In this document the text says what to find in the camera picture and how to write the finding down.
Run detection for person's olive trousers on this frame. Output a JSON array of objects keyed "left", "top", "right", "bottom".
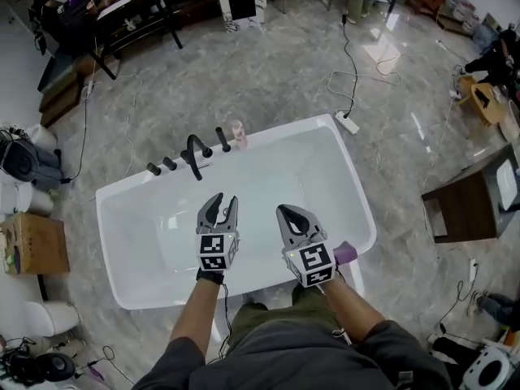
[{"left": 225, "top": 284, "right": 340, "bottom": 356}]

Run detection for white power strip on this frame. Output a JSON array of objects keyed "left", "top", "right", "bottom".
[{"left": 334, "top": 110, "right": 362, "bottom": 135}]

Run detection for person's grey shirt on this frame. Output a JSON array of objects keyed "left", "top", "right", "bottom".
[{"left": 132, "top": 319, "right": 455, "bottom": 390}]

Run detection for black wristband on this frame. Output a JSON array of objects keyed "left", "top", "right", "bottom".
[{"left": 196, "top": 268, "right": 226, "bottom": 285}]

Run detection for white round device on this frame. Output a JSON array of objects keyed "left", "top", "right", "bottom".
[{"left": 461, "top": 344, "right": 518, "bottom": 390}]

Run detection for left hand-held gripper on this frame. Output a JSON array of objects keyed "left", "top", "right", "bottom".
[{"left": 195, "top": 193, "right": 241, "bottom": 274}]

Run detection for white looped cable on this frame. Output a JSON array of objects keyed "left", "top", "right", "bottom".
[{"left": 327, "top": 50, "right": 402, "bottom": 98}]

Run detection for pink bottle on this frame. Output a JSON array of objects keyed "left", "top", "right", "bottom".
[{"left": 231, "top": 119, "right": 249, "bottom": 150}]

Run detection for black round speaker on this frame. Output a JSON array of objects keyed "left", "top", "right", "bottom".
[{"left": 0, "top": 136, "right": 63, "bottom": 183}]

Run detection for person's left forearm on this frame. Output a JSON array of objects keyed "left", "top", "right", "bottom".
[{"left": 169, "top": 273, "right": 226, "bottom": 345}]

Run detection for cardboard box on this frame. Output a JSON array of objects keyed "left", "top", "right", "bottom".
[{"left": 0, "top": 212, "right": 72, "bottom": 276}]

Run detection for light wooden stool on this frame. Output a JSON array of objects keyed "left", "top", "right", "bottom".
[{"left": 457, "top": 75, "right": 509, "bottom": 128}]

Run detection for white bathtub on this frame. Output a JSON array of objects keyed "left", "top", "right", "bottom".
[{"left": 95, "top": 114, "right": 378, "bottom": 310}]

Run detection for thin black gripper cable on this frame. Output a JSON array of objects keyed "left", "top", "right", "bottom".
[{"left": 217, "top": 282, "right": 233, "bottom": 360}]

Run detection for black round device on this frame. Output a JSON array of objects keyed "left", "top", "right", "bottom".
[{"left": 0, "top": 350, "right": 77, "bottom": 386}]

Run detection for black table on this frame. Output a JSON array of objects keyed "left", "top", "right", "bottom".
[{"left": 59, "top": 0, "right": 184, "bottom": 81}]

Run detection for black power cable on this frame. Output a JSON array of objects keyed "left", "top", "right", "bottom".
[{"left": 341, "top": 11, "right": 359, "bottom": 118}]

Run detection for person's right forearm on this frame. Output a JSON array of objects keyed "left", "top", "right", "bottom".
[{"left": 319, "top": 275, "right": 388, "bottom": 345}]

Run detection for dark wooden cabinet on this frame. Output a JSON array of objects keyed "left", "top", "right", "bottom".
[{"left": 420, "top": 143, "right": 520, "bottom": 245}]

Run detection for black hand shower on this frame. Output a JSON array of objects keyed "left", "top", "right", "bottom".
[{"left": 214, "top": 126, "right": 232, "bottom": 154}]

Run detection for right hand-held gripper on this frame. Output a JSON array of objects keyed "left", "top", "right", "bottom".
[{"left": 275, "top": 204, "right": 339, "bottom": 288}]

